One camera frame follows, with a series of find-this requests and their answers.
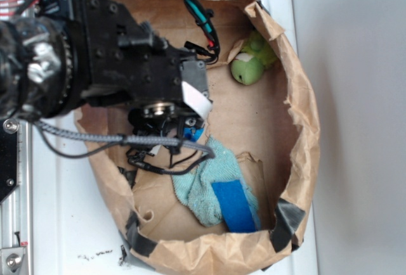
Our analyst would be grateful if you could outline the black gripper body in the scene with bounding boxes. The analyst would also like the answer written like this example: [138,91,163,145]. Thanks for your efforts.
[85,21,213,149]

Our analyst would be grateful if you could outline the blue plastic bottle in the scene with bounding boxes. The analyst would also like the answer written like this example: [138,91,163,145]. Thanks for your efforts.
[183,127,204,142]

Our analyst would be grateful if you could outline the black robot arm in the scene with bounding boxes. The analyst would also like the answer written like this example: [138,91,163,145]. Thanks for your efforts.
[1,0,213,124]

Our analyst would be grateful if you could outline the green plush toy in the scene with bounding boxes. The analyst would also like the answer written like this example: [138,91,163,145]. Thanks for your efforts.
[230,30,278,86]

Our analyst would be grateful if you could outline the light blue towel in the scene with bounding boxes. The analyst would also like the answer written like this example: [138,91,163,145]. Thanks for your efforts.
[172,136,261,231]

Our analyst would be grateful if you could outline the brown paper bag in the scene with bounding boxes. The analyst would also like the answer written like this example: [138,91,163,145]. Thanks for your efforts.
[89,0,320,274]

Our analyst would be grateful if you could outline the blue sponge strip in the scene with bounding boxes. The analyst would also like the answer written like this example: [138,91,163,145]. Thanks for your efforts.
[212,180,256,233]

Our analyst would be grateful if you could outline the grey braided cable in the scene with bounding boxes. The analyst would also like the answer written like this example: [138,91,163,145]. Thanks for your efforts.
[33,119,216,176]

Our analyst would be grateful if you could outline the black mounting bracket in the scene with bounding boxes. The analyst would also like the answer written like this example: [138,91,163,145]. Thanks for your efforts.
[0,118,19,203]

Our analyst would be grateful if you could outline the aluminium frame rail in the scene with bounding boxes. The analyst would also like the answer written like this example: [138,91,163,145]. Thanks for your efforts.
[1,119,34,274]

